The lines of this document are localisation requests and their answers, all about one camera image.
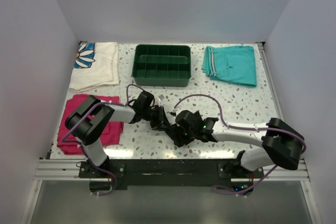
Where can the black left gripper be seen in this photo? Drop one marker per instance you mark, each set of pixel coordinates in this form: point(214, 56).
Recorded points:
point(161, 119)

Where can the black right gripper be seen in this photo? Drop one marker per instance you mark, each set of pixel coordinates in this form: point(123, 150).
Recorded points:
point(176, 125)

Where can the black striped underwear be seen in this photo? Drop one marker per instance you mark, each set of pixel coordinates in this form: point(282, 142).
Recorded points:
point(179, 136)

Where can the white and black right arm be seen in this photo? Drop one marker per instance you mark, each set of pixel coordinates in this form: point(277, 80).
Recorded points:
point(275, 142)

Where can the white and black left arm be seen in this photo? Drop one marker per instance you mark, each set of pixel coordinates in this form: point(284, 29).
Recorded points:
point(89, 120)

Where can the green plastic divided tray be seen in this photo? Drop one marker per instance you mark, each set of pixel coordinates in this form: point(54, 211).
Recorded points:
point(162, 65)

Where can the folded pink cloth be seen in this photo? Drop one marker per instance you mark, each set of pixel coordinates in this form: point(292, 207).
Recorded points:
point(110, 135)

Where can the cream daisy print shirt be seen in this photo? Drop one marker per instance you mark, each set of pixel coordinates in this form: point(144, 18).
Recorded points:
point(96, 65)

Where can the folded teal shorts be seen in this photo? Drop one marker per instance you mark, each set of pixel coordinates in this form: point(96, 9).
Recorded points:
point(233, 64)

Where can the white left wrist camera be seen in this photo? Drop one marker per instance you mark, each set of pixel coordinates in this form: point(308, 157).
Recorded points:
point(161, 97)

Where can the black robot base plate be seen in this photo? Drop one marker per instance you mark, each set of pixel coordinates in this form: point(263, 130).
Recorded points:
point(179, 172)

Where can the aluminium frame rail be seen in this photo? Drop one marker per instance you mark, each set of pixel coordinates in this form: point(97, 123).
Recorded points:
point(58, 170)

